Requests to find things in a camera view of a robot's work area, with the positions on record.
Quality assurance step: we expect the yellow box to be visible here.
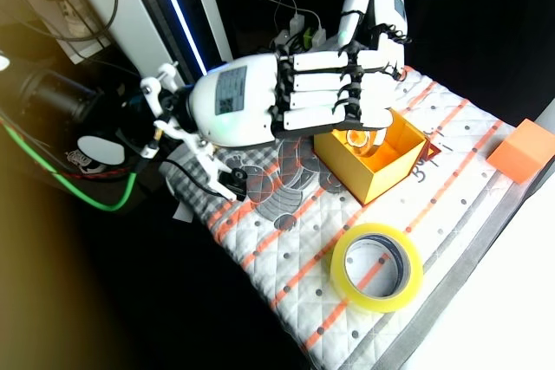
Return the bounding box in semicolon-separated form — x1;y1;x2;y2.
312;107;442;206

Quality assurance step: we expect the grey quilt with bear print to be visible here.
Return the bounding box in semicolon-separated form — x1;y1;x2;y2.
160;64;541;370

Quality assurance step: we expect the green cable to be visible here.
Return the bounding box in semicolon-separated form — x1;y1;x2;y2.
0;120;139;214

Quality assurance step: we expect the white column with blue light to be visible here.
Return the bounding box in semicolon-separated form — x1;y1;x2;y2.
60;0;235;85

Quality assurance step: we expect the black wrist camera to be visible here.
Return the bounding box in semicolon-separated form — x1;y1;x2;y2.
218;167;249;198

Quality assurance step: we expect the orange item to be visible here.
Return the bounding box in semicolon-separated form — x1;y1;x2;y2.
346;128;387;159

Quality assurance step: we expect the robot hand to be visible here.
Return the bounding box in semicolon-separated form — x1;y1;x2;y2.
337;0;412;54
189;47;408;146

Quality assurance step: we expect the white paper tag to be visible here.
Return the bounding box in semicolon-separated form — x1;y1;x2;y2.
171;200;195;224

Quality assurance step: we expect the orange foam block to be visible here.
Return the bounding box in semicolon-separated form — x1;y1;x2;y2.
486;118;550;185

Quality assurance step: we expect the yellow tape roll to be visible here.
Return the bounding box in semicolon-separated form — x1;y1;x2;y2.
330;222;425;315

